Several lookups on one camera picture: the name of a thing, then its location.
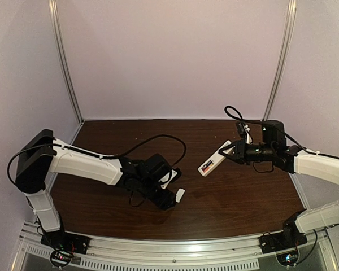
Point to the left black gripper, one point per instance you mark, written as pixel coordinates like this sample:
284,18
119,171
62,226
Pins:
166,199

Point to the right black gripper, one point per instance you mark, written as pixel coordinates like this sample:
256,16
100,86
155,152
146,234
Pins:
238,151

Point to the white remote control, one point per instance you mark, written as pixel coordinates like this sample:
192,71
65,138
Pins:
217,160

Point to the white battery cover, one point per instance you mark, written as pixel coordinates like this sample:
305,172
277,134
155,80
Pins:
180,193

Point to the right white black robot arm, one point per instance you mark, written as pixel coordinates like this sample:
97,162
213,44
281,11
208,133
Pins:
294,159

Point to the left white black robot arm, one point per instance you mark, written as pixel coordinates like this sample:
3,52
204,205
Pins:
45,154

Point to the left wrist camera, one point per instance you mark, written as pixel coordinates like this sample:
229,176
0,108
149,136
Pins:
170,177

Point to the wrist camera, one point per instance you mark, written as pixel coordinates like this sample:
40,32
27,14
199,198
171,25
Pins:
244,132
170,177

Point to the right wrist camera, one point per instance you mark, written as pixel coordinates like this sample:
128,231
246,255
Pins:
244,132

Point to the front aluminium rail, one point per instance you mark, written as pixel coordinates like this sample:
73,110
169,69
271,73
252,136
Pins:
236,253

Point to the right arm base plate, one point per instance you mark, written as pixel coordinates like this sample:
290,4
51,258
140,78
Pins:
274,242

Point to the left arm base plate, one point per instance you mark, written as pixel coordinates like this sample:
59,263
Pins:
69,242

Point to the right aluminium frame post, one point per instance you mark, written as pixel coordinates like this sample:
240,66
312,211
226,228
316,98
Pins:
290,18

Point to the aluminium frame post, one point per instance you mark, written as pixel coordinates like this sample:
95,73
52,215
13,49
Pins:
55,21
290,18

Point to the left aluminium frame post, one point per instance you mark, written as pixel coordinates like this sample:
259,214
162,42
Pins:
55,21

